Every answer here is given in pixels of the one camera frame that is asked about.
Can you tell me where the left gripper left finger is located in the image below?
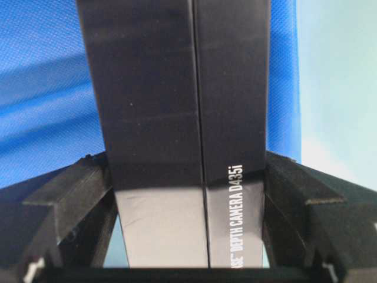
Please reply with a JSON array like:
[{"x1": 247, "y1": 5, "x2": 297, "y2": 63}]
[{"x1": 1, "y1": 153, "x2": 117, "y2": 282}]

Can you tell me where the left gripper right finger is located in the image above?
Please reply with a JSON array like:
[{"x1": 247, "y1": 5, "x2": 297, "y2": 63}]
[{"x1": 263, "y1": 152, "x2": 376, "y2": 282}]

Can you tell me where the blue cloth liner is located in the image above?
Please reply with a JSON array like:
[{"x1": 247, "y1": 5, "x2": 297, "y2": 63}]
[{"x1": 1, "y1": 1, "x2": 302, "y2": 187}]

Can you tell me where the black box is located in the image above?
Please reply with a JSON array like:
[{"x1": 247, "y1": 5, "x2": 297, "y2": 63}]
[{"x1": 77, "y1": 1, "x2": 270, "y2": 268}]

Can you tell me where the clear plastic storage case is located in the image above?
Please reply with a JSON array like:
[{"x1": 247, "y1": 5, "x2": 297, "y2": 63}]
[{"x1": 102, "y1": 0, "x2": 377, "y2": 269}]

